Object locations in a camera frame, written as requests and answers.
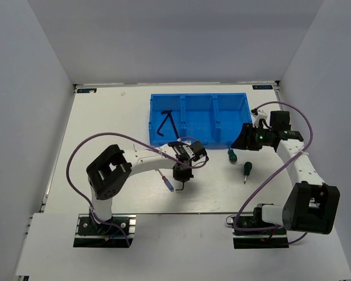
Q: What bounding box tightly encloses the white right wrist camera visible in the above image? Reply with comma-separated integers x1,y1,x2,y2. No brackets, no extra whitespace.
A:
251,109,268,128

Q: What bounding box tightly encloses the green stubby screwdriver upper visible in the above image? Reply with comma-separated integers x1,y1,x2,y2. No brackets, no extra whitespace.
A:
228,147,238,163

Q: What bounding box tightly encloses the blue three-compartment plastic bin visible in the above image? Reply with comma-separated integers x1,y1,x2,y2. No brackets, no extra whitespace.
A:
149,93,252,147

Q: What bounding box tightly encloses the green stubby screwdriver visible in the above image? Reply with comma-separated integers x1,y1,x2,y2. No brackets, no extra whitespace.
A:
228,147,238,163
243,162,253,184

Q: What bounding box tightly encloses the large brown hex key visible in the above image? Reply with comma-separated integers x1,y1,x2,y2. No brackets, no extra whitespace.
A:
157,110,180,139

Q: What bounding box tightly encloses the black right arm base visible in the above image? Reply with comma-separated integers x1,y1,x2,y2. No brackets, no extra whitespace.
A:
225,204,289,249

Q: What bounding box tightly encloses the small brown hex key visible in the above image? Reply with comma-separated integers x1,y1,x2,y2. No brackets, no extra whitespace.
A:
157,111,173,137

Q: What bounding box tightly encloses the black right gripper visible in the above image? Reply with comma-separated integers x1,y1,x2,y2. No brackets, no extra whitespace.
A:
230,123,273,151

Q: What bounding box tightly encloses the left corner label sticker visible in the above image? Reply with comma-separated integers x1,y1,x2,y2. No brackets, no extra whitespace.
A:
77,88,97,93

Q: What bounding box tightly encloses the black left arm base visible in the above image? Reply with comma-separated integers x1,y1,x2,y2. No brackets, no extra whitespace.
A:
73,214,136,248

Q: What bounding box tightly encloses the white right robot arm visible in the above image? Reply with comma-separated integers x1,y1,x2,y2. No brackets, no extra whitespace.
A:
232,111,340,234

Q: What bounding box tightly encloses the green stubby screwdriver lower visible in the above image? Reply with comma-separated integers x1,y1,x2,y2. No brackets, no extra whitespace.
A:
243,162,253,184

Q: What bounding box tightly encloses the right corner label sticker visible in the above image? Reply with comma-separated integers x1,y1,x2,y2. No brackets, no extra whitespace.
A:
252,85,273,90

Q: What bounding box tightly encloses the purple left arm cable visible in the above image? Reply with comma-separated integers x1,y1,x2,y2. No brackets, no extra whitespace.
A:
66,132,210,246

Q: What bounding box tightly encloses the corner label sticker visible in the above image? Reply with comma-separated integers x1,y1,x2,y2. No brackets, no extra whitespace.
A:
252,85,273,90
77,88,97,93

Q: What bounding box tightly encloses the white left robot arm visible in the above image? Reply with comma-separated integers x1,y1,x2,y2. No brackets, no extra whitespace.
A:
86,140,208,234

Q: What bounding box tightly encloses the red blue handled screwdriver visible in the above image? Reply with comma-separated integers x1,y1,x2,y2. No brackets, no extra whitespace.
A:
158,170,174,192

